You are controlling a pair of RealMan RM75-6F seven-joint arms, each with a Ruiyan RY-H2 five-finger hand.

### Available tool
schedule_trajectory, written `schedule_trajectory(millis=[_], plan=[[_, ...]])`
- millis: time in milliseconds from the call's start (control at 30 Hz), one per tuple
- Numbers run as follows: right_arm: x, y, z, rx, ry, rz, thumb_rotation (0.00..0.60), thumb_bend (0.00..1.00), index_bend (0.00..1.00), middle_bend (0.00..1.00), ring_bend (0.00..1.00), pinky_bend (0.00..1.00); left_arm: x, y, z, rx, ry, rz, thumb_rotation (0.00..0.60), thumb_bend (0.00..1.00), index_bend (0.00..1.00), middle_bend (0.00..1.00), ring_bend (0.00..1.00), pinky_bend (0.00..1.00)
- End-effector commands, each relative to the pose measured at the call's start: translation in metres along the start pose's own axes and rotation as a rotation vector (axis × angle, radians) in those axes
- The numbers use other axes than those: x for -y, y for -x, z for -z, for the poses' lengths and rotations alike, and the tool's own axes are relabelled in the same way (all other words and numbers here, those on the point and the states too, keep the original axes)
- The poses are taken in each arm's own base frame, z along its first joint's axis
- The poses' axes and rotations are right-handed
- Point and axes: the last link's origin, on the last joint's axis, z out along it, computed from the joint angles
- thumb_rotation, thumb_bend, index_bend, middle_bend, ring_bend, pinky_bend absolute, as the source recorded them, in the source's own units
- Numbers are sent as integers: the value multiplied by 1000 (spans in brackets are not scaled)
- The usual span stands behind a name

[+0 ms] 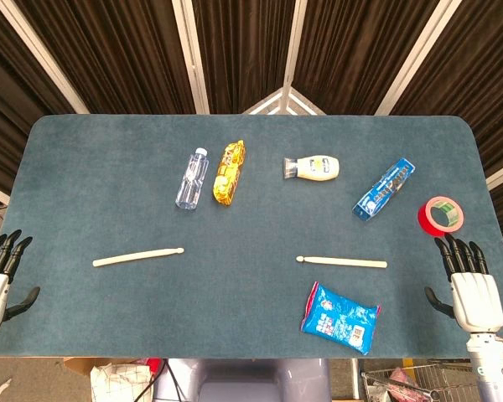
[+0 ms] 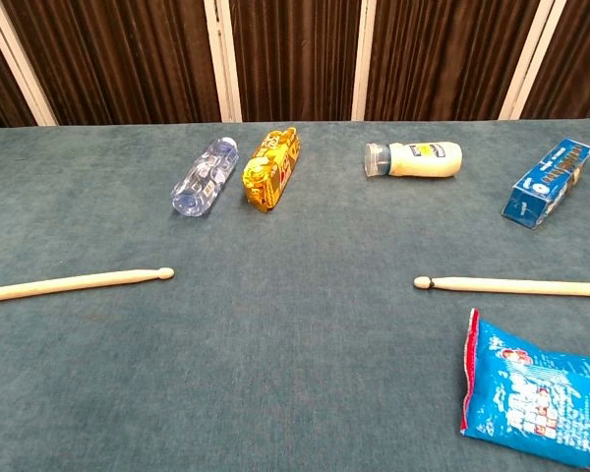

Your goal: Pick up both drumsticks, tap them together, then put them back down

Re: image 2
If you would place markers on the plain wooden drumstick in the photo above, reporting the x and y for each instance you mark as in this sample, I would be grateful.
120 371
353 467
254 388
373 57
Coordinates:
78 282

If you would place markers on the yellow foil snack pack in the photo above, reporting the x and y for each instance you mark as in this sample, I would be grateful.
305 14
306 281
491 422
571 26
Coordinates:
268 172

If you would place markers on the teal table cloth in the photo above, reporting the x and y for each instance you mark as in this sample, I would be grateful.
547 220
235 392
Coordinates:
295 319

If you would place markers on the clear plastic water bottle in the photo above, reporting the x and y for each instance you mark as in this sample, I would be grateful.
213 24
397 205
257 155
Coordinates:
204 177

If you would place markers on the white mayonnaise squeeze bottle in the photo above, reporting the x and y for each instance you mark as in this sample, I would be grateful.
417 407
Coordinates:
423 162

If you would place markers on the blue cookie box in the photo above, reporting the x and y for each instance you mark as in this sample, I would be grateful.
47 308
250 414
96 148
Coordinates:
531 196

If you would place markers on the blue snack bag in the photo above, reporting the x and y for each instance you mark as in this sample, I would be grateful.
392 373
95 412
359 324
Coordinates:
531 393

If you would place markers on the white screen frame post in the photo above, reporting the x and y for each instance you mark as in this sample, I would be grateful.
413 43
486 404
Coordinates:
359 74
32 86
523 74
231 74

